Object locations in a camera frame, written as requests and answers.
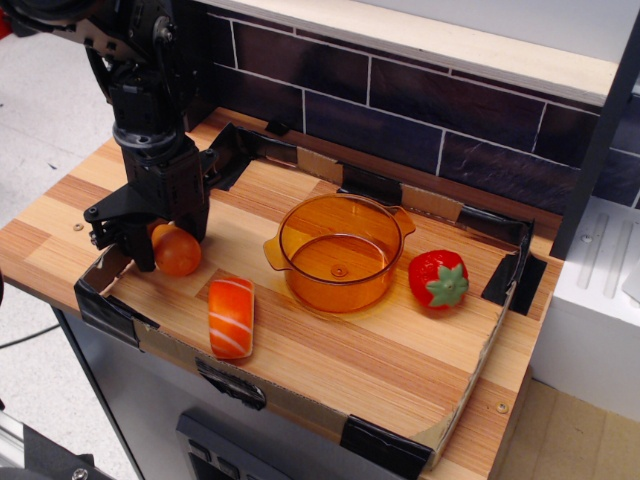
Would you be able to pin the dark brick backsplash shelf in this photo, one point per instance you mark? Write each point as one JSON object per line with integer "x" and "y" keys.
{"x": 521, "y": 130}

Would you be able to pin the salmon sushi toy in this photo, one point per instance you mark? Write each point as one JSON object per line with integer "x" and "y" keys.
{"x": 231, "y": 318}

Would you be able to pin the orange toy carrot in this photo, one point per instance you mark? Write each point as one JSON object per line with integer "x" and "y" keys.
{"x": 176, "y": 251}

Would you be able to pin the orange transparent plastic pot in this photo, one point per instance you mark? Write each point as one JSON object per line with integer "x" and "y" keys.
{"x": 339, "y": 252}

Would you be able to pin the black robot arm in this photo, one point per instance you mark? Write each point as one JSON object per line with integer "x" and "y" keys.
{"x": 133, "y": 53}

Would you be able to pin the white ridged side block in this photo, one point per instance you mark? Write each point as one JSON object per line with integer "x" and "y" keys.
{"x": 588, "y": 346}

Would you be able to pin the black metal bracket with screw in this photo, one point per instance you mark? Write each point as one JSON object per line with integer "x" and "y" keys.
{"x": 27, "y": 454}

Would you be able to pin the cardboard fence with black tape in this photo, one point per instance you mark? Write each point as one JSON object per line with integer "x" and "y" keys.
{"x": 395, "y": 389}

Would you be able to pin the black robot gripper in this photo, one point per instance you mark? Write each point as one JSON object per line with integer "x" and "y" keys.
{"x": 170, "y": 182}

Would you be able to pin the red toy strawberry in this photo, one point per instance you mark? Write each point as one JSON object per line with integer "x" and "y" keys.
{"x": 438, "y": 279}

